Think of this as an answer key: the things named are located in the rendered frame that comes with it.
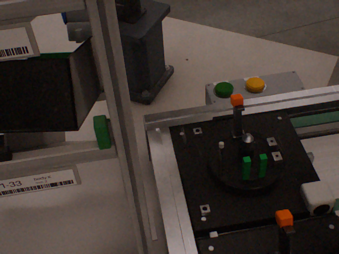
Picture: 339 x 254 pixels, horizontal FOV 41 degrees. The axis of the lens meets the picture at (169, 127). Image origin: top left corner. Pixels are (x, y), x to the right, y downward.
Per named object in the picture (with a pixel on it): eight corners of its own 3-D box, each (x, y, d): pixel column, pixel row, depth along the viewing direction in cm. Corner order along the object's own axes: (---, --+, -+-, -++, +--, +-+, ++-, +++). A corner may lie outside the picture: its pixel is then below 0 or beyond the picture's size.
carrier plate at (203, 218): (170, 135, 93) (170, 127, 91) (284, 117, 94) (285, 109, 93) (194, 238, 76) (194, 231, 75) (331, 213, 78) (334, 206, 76)
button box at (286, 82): (205, 103, 106) (205, 82, 102) (291, 89, 108) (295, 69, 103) (211, 124, 101) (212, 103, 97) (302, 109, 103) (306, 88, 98)
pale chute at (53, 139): (63, 143, 88) (62, 120, 88) (131, 141, 87) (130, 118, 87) (3, 155, 60) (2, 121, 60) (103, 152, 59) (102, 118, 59)
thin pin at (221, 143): (217, 173, 80) (218, 141, 74) (221, 173, 80) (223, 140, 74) (218, 177, 80) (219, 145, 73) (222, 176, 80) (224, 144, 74)
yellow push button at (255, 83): (243, 84, 102) (243, 77, 100) (261, 82, 102) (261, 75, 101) (248, 96, 99) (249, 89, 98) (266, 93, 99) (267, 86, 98)
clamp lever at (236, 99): (231, 131, 86) (229, 94, 83) (241, 129, 86) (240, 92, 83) (236, 140, 83) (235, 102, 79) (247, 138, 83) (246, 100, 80)
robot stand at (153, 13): (127, 58, 126) (118, -8, 112) (175, 71, 121) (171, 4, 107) (99, 90, 117) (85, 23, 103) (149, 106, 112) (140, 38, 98)
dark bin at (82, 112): (35, 68, 72) (28, 20, 69) (117, 65, 71) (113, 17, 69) (-50, 135, 46) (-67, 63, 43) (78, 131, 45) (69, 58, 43)
